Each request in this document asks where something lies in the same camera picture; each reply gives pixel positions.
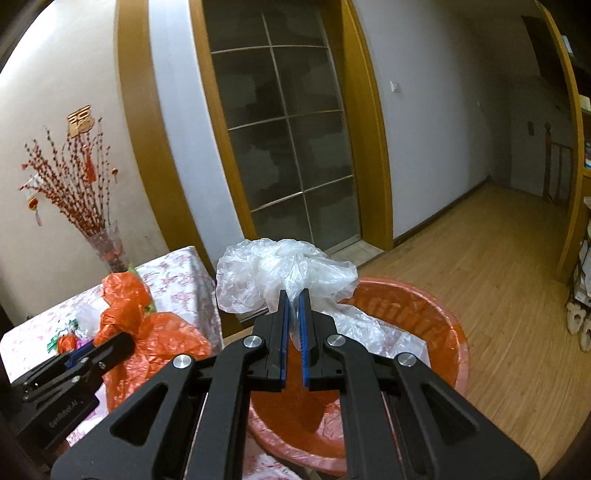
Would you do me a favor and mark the orange trash basket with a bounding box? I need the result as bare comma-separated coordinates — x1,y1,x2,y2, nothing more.
242,277,469,479

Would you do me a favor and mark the white plastic bag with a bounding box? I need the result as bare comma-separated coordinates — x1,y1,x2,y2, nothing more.
75,297,108,339

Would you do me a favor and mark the knotted orange plastic bag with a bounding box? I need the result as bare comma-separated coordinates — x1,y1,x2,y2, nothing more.
56,333,79,355

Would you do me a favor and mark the magenta plastic bag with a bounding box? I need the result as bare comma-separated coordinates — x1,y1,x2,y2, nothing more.
76,339,92,349

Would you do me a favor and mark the glass sliding door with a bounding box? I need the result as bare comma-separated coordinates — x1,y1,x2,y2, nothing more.
204,1,361,253

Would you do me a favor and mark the clear plastic bag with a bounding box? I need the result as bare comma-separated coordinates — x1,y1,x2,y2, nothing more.
216,238,431,365

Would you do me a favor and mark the glass vase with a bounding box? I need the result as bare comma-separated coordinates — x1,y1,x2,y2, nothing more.
87,221,130,273

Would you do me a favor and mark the red berry branch bouquet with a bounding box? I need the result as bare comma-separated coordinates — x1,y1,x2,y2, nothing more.
19,120,119,238

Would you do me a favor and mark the floral white tablecloth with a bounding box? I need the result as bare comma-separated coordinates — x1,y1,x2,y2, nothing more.
1,247,298,479

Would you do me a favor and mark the red fu wall ornament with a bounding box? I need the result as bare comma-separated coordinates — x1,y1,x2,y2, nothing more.
66,104,96,138

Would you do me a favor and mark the green white printed bag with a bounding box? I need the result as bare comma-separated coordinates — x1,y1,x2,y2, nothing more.
46,319,80,354

